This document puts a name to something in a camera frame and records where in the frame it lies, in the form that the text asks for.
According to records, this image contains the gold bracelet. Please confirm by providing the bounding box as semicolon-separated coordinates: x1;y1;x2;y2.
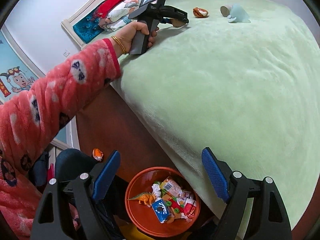
111;36;127;55

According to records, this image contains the green red plastic toy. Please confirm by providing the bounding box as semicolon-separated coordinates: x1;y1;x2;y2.
164;197;185;213

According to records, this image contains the pink fleece robe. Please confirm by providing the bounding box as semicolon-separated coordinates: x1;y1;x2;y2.
0;152;81;240

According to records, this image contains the light blue plastic cup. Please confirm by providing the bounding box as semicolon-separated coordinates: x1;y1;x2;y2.
227;3;251;24

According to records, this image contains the person's left forearm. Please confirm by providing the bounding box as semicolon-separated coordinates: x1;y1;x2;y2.
0;38;122;178

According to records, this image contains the orange green toy dinosaur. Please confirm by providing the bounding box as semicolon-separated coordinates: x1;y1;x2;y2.
128;192;155;207

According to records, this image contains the floral folded quilt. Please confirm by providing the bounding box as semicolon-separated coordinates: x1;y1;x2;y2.
99;12;137;32
107;0;146;18

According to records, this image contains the cartoon wall poster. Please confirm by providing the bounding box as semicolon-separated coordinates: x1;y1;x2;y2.
0;30;40;105

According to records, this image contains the red white snack wrapper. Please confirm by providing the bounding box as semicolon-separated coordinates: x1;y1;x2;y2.
183;197;197;216

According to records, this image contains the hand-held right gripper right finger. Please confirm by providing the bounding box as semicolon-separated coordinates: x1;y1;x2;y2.
201;147;293;240

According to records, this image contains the green plush bed blanket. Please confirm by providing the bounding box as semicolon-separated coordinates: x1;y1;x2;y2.
110;0;317;239

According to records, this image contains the orange white spout pouch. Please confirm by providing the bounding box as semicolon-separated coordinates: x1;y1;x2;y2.
159;176;193;200

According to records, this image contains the tan cardboard piece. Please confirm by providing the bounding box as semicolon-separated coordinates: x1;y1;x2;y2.
172;17;186;28

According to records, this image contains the blue carton with white splash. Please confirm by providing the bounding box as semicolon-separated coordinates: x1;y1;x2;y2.
151;199;173;223

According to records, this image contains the orange plastic basin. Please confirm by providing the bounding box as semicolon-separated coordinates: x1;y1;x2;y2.
125;166;201;238

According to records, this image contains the cream headboard with blue panel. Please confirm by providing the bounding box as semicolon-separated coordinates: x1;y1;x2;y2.
61;0;163;50

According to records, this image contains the person's left hand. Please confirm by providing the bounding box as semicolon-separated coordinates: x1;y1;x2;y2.
111;21;160;55

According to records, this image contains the cardboard paper tube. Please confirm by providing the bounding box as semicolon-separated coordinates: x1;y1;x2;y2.
220;5;233;18

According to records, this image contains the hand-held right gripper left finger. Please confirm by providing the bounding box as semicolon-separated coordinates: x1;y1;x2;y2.
30;150;121;240

